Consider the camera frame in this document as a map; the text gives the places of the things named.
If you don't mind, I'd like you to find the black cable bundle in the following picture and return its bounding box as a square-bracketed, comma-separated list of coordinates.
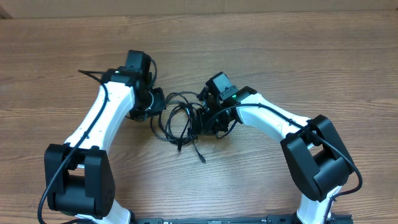
[150, 91, 208, 165]

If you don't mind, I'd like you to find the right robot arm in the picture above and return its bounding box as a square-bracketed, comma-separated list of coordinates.
[193, 72, 359, 223]

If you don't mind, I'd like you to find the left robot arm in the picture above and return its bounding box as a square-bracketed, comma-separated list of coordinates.
[37, 50, 165, 223]

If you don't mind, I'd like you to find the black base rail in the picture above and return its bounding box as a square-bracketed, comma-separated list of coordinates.
[133, 213, 354, 224]

